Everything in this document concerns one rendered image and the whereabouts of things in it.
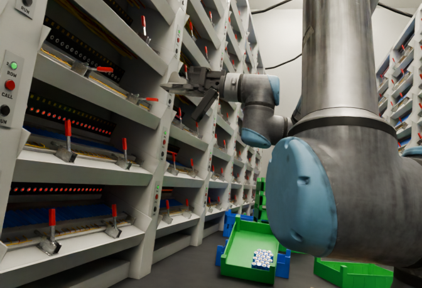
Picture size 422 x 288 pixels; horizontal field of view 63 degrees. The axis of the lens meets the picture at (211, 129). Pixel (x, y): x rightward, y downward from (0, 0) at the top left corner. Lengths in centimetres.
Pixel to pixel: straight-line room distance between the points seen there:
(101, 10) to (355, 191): 70
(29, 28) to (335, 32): 51
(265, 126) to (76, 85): 51
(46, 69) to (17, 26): 10
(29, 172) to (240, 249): 101
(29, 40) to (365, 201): 59
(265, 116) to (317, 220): 62
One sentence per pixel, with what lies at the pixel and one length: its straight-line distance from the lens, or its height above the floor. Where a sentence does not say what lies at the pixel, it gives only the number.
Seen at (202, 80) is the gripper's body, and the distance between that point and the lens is 108.
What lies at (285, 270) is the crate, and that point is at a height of 3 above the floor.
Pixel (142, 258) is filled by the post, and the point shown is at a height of 6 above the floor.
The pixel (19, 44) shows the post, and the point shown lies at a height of 54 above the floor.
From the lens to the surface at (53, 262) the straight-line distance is 84.
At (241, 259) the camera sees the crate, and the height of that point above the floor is 5.
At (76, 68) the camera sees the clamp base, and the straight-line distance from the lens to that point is 85.
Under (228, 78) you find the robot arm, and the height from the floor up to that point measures 66.
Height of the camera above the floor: 35
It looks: 8 degrees up
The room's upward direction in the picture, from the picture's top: 7 degrees clockwise
